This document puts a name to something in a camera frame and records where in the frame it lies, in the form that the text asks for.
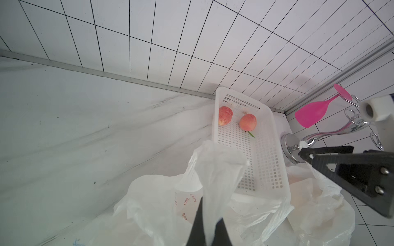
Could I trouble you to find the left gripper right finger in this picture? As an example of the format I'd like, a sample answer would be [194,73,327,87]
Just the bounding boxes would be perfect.
[211,219,232,246]

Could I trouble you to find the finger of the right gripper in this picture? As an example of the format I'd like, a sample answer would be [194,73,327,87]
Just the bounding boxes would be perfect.
[298,146,394,218]

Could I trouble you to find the metal glass rack stand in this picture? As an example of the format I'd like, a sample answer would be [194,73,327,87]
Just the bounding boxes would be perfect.
[281,106,379,165]

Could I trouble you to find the white basket perforated plastic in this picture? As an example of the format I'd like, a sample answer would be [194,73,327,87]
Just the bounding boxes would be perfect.
[212,87,290,203]

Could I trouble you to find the pink wine glass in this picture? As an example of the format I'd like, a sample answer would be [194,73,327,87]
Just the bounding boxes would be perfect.
[294,84,353,128]

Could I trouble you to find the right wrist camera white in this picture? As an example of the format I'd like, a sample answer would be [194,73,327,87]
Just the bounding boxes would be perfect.
[359,93,394,152]

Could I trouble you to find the white printed plastic bag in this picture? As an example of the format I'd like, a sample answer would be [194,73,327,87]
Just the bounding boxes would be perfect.
[286,163,356,246]

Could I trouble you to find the pink peach with leaf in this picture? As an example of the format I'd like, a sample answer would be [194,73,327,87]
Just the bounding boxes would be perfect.
[239,114,257,138]

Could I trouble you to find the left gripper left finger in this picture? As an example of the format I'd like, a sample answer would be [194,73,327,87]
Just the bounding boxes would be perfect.
[186,198,206,246]

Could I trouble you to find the red peach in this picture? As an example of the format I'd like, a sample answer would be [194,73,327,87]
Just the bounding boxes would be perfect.
[218,106,233,126]

